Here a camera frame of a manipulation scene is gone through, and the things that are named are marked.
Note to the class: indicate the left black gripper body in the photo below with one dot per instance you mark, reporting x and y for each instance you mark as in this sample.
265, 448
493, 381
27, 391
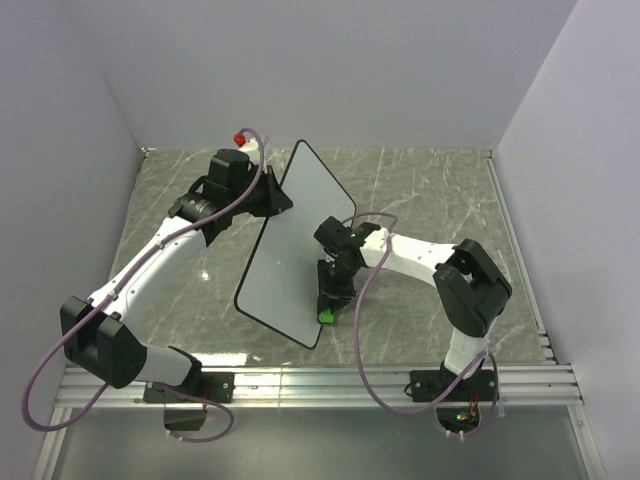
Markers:
264, 198

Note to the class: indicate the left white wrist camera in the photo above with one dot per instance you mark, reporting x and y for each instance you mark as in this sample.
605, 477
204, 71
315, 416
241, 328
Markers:
249, 145

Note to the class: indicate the aluminium mounting rail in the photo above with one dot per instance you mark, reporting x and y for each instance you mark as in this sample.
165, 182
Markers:
341, 387

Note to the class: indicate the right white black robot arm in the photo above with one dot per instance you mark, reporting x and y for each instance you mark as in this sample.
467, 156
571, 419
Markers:
473, 291

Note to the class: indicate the right side aluminium rail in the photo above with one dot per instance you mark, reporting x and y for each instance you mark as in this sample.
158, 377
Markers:
542, 333

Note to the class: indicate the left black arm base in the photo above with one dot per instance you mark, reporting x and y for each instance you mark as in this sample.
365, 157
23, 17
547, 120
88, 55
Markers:
214, 386

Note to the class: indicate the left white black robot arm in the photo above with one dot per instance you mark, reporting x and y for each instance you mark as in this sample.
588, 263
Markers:
99, 333

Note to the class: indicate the green whiteboard eraser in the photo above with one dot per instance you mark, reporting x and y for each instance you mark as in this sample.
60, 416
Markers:
326, 317

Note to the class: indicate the white whiteboard black frame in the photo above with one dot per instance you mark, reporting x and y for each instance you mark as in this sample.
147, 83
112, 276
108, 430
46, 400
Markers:
279, 287

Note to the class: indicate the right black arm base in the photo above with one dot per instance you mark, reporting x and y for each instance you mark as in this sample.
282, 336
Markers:
426, 385

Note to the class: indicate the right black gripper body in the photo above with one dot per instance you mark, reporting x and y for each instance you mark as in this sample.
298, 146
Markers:
335, 280

